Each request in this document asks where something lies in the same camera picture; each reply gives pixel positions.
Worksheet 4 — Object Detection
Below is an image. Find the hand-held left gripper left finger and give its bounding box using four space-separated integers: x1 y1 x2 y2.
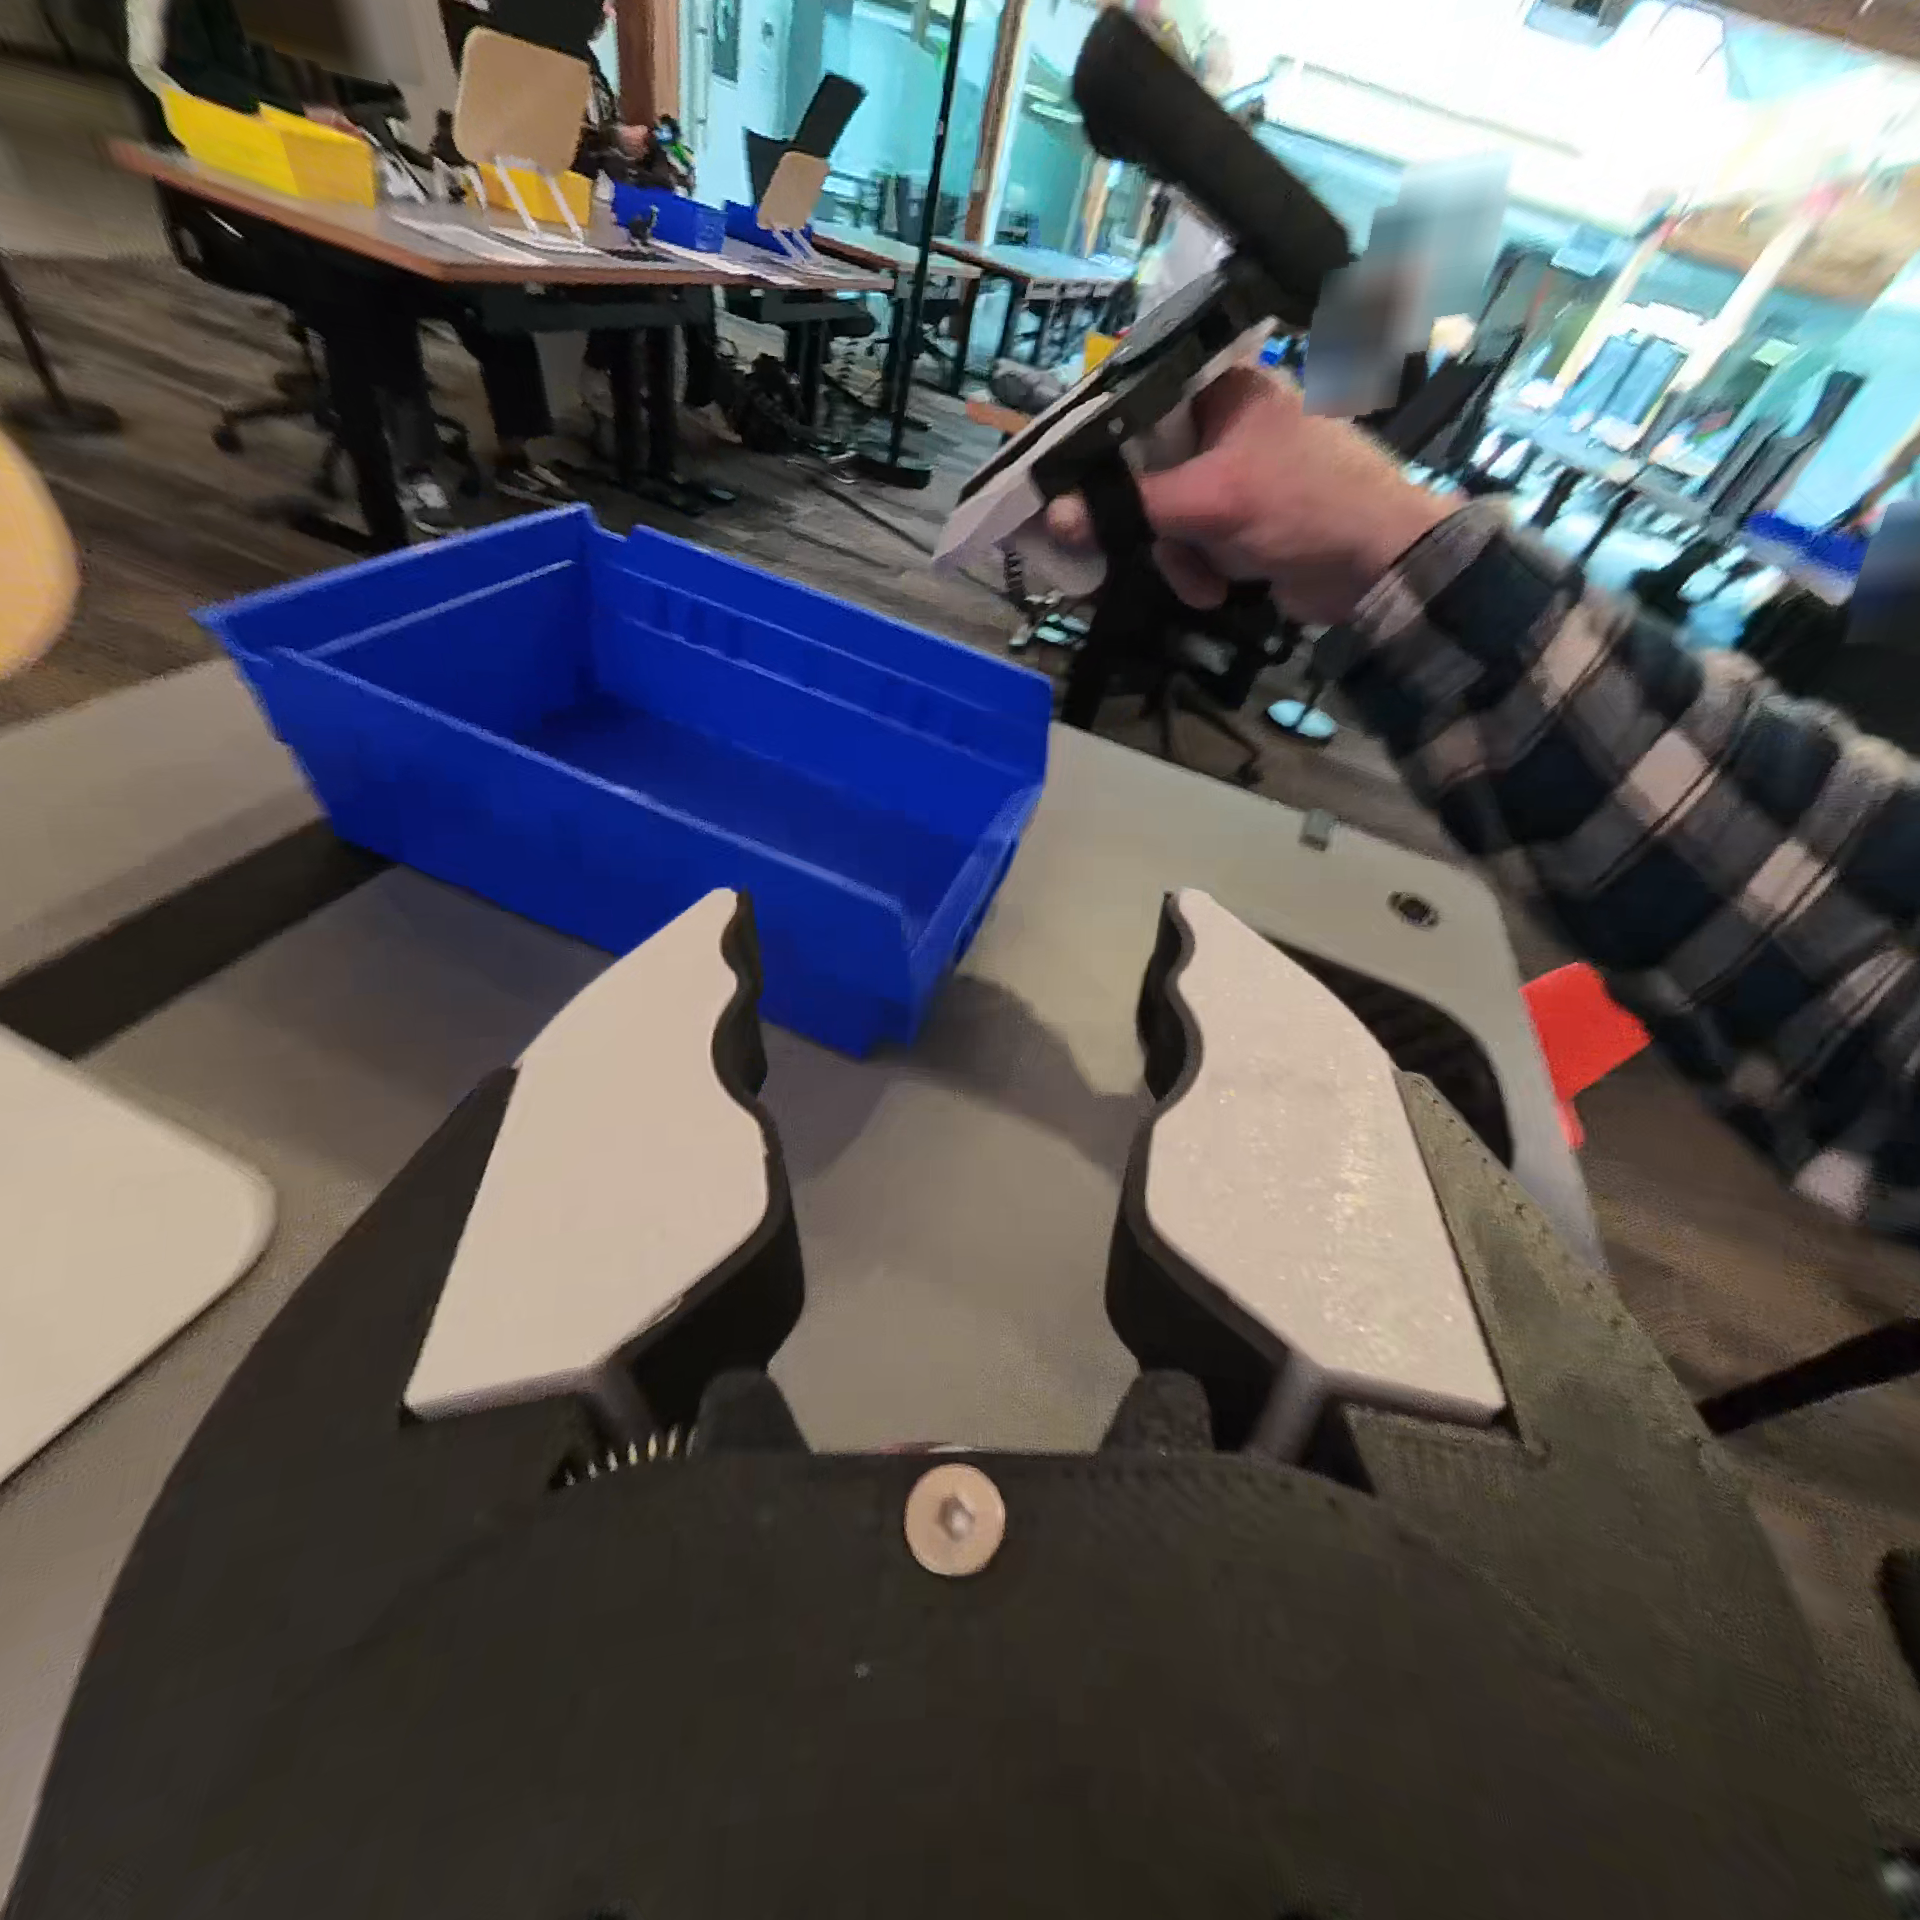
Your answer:
401 884 808 1424

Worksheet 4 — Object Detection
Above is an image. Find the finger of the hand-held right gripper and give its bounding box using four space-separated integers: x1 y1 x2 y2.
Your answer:
930 335 1279 569

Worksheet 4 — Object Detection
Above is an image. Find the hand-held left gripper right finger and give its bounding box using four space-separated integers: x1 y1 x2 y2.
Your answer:
1104 886 1509 1430

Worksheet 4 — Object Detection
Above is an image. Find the blue plastic bin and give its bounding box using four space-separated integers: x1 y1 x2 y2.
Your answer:
192 502 1056 1057

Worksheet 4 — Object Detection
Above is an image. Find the person's right forearm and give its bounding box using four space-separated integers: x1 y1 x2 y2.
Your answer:
1335 496 1920 1231

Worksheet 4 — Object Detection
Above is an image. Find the grey desk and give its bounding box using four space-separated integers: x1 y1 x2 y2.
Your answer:
0 650 1920 1920

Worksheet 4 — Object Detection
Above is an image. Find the person's right hand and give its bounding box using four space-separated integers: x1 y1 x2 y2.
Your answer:
1042 362 1465 624

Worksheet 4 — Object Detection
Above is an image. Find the black wrist rest pad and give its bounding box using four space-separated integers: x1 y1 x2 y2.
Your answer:
1275 937 1514 1173

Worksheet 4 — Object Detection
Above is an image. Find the orange traffic cone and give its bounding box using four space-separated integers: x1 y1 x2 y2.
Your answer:
1520 960 1652 1150

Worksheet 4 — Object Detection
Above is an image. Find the small blue storage bin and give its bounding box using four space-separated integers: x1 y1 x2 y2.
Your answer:
613 180 730 254

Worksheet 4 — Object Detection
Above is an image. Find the white stand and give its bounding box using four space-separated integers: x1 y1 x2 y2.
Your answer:
0 1026 279 1487

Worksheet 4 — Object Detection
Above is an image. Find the black metal bar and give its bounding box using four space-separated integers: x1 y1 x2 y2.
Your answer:
1697 1319 1920 1439

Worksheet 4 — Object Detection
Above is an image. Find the background wooden table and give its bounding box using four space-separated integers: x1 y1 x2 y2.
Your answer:
108 136 903 549

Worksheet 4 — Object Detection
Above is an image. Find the yellow storage bin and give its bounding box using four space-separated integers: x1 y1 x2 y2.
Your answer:
159 86 379 208

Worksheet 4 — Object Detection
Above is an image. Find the wooden board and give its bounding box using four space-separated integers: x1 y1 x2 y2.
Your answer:
0 428 81 682

